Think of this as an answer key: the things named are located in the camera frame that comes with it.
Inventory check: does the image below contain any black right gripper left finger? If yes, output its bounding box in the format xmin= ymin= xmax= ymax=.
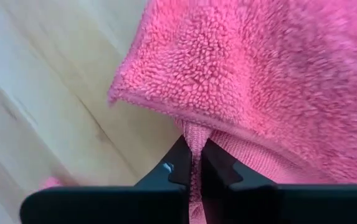
xmin=19 ymin=136 xmax=193 ymax=224

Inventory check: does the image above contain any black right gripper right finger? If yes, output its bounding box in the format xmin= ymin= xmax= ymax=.
xmin=200 ymin=138 xmax=357 ymax=224

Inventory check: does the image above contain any pink microfiber towel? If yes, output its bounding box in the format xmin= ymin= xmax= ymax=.
xmin=107 ymin=0 xmax=357 ymax=224
xmin=37 ymin=176 xmax=64 ymax=189

